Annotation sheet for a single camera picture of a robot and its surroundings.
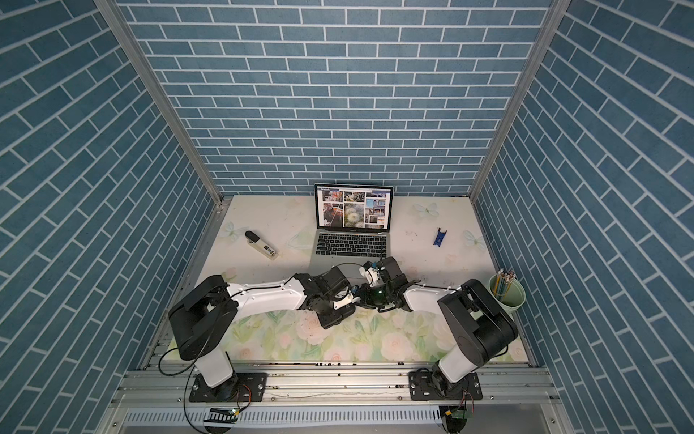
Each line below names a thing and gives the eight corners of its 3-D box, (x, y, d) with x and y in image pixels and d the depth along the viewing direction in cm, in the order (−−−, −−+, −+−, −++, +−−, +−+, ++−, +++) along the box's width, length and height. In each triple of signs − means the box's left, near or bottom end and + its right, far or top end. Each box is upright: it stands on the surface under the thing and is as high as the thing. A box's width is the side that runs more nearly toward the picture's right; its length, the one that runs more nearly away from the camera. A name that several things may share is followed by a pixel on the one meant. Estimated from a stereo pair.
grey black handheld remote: (244, 242, 107) (241, 236, 103) (252, 236, 109) (248, 229, 105) (272, 261, 101) (270, 255, 98) (280, 255, 103) (277, 248, 100)
